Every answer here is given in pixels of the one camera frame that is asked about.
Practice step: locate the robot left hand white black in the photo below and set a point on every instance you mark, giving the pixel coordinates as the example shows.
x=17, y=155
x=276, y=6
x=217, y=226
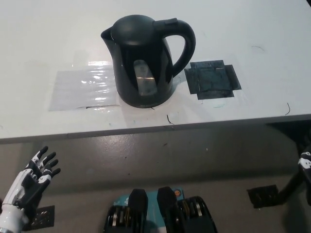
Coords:
x=31, y=179

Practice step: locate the robot right hand white black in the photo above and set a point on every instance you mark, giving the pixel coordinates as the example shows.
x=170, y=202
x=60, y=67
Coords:
x=305, y=165

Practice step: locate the black electric kettle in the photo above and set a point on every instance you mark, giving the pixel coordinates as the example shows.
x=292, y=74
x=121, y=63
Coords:
x=145, y=80

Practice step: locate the black kettle lid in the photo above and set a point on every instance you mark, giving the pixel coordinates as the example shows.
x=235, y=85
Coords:
x=133, y=30

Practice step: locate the black tape patch on desk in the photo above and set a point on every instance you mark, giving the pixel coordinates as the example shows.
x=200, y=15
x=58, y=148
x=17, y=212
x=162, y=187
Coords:
x=212, y=78

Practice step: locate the black table underframe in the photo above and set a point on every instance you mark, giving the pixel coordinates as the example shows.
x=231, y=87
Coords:
x=295, y=136

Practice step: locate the small black floor tape patch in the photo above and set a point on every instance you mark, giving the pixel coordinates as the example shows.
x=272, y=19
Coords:
x=43, y=217

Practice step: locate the large black floor tape patch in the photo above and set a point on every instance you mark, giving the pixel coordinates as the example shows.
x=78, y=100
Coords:
x=262, y=196

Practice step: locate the clear plastic taped sheet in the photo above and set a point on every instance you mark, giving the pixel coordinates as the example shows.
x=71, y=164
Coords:
x=80, y=89

